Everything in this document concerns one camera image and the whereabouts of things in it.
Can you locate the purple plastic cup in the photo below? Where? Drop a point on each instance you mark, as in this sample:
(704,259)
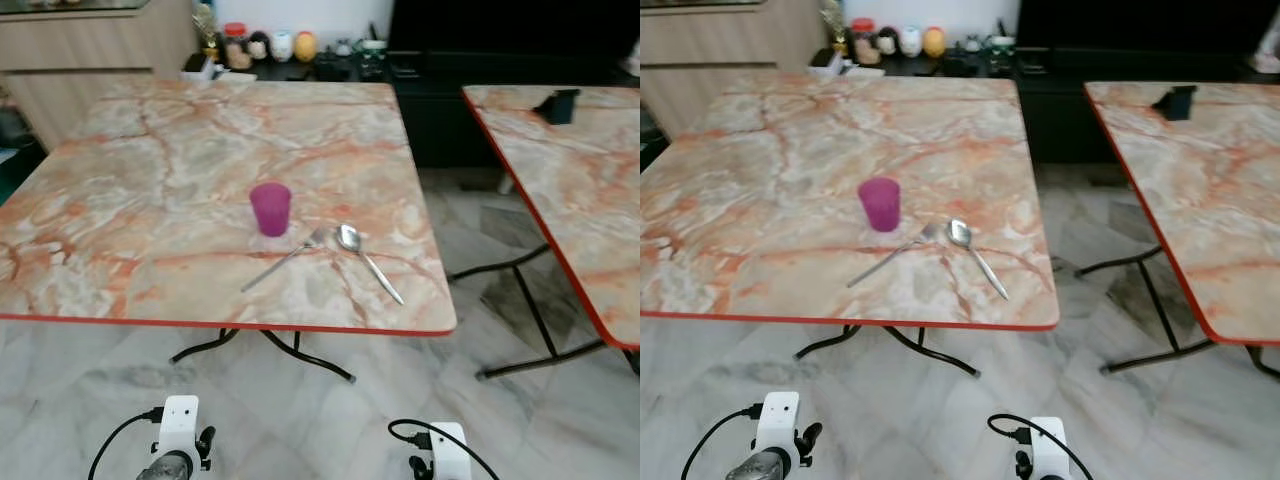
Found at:
(879,205)
(270,210)

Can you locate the silver metal fork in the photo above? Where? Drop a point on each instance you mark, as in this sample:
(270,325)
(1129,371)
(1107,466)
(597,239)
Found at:
(890,259)
(283,262)

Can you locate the silver metal spoon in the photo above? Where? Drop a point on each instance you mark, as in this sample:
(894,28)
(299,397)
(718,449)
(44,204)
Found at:
(348,238)
(959,233)

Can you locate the marble top folding table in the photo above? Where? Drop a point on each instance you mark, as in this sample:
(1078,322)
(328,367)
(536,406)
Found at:
(180,150)
(580,180)
(1200,190)
(800,145)

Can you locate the white box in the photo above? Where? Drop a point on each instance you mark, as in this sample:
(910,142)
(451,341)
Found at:
(205,68)
(830,64)

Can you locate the black phone stand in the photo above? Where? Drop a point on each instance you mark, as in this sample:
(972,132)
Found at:
(1178,102)
(560,106)

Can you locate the black and white round toy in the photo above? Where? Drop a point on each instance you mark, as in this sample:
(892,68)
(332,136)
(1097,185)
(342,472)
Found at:
(887,42)
(259,46)

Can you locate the light wooden cabinet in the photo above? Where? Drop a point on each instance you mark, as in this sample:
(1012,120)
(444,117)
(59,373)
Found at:
(730,45)
(90,50)

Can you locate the yellow round toy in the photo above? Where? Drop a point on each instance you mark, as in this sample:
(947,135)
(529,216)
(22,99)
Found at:
(934,42)
(305,46)

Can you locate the gold ornament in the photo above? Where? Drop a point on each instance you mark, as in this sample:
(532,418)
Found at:
(832,25)
(206,28)

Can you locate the small green figurine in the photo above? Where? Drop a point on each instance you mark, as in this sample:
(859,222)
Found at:
(1002,48)
(373,52)

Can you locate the small grey figurine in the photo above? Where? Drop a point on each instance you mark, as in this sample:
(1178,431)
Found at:
(972,44)
(343,47)

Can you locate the black television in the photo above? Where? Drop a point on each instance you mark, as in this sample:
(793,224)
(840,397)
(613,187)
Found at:
(1140,20)
(510,22)

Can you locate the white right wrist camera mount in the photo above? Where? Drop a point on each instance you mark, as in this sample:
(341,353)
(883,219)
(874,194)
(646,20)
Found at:
(450,455)
(1050,450)

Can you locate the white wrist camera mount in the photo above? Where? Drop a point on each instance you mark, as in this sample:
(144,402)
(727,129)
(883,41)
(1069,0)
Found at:
(1050,450)
(450,455)
(777,420)
(178,425)

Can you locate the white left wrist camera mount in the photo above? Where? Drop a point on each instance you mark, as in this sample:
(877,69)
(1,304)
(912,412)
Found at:
(178,425)
(777,420)

